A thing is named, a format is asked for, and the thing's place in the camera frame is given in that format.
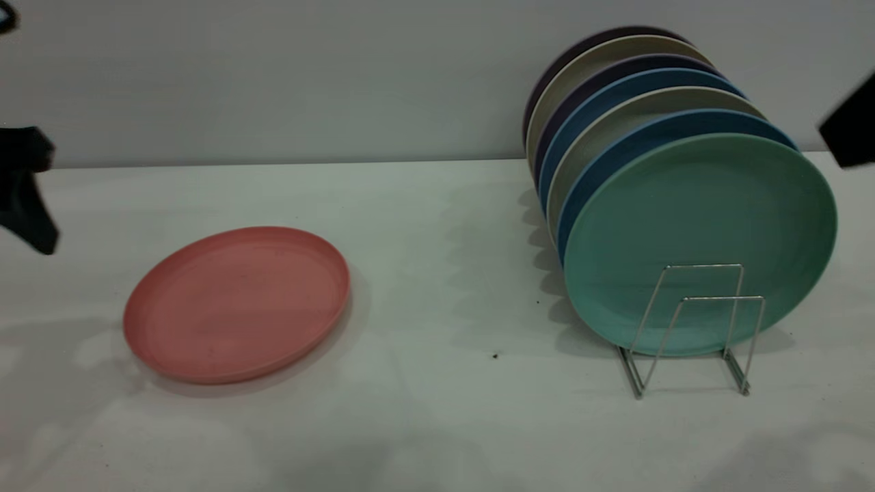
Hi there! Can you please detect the pink round plate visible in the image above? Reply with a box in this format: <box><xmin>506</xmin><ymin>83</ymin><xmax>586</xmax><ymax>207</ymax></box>
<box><xmin>123</xmin><ymin>227</ymin><xmax>351</xmax><ymax>385</ymax></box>

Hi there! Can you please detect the dark purple round plate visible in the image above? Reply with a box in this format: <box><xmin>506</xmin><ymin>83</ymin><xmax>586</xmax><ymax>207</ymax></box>
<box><xmin>522</xmin><ymin>26</ymin><xmax>692</xmax><ymax>148</ymax></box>

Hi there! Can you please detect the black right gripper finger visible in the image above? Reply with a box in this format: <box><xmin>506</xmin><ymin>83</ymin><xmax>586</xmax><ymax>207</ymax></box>
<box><xmin>818</xmin><ymin>68</ymin><xmax>875</xmax><ymax>169</ymax></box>

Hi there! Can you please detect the silver wire plate rack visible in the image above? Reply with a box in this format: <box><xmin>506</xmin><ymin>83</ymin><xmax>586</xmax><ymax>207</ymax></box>
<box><xmin>615</xmin><ymin>263</ymin><xmax>765</xmax><ymax>400</ymax></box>

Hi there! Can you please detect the blue round plate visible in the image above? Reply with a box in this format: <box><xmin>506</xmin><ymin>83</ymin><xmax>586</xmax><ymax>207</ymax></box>
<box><xmin>538</xmin><ymin>68</ymin><xmax>746</xmax><ymax>214</ymax></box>
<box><xmin>556</xmin><ymin>109</ymin><xmax>799</xmax><ymax>267</ymax></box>

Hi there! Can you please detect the beige round plate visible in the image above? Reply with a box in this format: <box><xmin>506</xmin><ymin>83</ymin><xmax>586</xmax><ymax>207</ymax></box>
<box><xmin>525</xmin><ymin>36</ymin><xmax>712</xmax><ymax>173</ymax></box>
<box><xmin>546</xmin><ymin>87</ymin><xmax>767</xmax><ymax>241</ymax></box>

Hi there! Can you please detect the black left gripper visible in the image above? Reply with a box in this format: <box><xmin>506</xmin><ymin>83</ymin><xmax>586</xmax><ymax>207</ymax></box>
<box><xmin>0</xmin><ymin>126</ymin><xmax>61</xmax><ymax>256</ymax></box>

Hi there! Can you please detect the green round plate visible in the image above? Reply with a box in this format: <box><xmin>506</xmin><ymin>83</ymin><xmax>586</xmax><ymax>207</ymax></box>
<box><xmin>563</xmin><ymin>134</ymin><xmax>837</xmax><ymax>357</ymax></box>

